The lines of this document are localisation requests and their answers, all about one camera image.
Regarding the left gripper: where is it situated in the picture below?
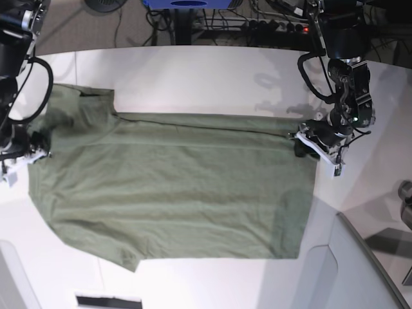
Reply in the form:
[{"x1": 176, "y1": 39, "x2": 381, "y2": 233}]
[{"x1": 294, "y1": 111, "x2": 353, "y2": 158}]

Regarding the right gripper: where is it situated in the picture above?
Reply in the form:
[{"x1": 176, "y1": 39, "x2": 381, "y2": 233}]
[{"x1": 9, "y1": 127, "x2": 48, "y2": 158}]

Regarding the green t-shirt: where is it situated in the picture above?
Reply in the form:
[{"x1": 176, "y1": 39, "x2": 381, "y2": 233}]
[{"x1": 28, "y1": 84, "x2": 317, "y2": 271}]

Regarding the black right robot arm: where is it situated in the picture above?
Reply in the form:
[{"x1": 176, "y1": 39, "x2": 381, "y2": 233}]
[{"x1": 1, "y1": 1, "x2": 53, "y2": 161}]

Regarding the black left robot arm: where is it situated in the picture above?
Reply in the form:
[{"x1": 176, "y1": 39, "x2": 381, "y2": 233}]
[{"x1": 292, "y1": 1, "x2": 375, "y2": 163}]

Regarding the metal cylinder fixture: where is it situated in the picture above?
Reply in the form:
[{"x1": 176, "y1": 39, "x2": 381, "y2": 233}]
[{"x1": 398, "y1": 180, "x2": 412, "y2": 230}]

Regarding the black power strip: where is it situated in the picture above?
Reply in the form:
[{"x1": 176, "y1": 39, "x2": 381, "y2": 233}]
[{"x1": 248, "y1": 19, "x2": 310, "y2": 35}]

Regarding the blue box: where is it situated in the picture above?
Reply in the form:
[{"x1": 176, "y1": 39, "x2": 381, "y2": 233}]
[{"x1": 144, "y1": 0, "x2": 232, "y2": 9}]

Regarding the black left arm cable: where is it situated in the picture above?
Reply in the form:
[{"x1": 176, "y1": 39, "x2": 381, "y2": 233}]
[{"x1": 297, "y1": 9, "x2": 373, "y2": 136}]

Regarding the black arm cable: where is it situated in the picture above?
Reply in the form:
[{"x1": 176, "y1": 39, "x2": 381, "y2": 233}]
[
  {"x1": 297, "y1": 9, "x2": 373, "y2": 136},
  {"x1": 6, "y1": 56, "x2": 54, "y2": 125}
]

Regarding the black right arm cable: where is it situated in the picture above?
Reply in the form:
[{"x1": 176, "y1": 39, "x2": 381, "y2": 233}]
[{"x1": 6, "y1": 56, "x2": 54, "y2": 125}]

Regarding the black table leg post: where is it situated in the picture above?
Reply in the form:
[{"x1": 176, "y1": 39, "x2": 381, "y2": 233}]
[{"x1": 174, "y1": 9, "x2": 193, "y2": 46}]

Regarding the grey metal rail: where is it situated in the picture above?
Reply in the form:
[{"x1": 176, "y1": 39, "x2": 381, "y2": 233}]
[{"x1": 330, "y1": 213, "x2": 409, "y2": 308}]

